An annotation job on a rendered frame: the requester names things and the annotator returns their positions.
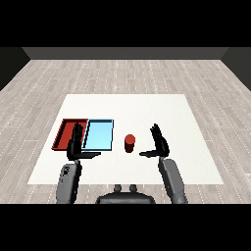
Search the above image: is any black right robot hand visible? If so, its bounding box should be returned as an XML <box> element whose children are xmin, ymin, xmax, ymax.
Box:
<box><xmin>138</xmin><ymin>123</ymin><xmax>171</xmax><ymax>160</ymax></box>

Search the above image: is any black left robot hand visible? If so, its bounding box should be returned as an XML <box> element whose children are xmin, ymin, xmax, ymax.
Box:
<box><xmin>66</xmin><ymin>123</ymin><xmax>102</xmax><ymax>162</ymax></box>

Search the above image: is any red shallow open box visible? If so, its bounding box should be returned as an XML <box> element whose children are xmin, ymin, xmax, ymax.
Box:
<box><xmin>51</xmin><ymin>118</ymin><xmax>89</xmax><ymax>152</ymax></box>

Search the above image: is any light blue shallow open box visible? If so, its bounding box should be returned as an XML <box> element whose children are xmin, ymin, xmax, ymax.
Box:
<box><xmin>80</xmin><ymin>119</ymin><xmax>115</xmax><ymax>152</ymax></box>

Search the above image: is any small red can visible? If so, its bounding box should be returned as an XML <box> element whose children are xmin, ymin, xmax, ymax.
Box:
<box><xmin>124</xmin><ymin>133</ymin><xmax>136</xmax><ymax>154</ymax></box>

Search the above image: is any dark grey robot body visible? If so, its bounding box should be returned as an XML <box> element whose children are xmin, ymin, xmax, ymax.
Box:
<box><xmin>95</xmin><ymin>184</ymin><xmax>157</xmax><ymax>205</ymax></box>

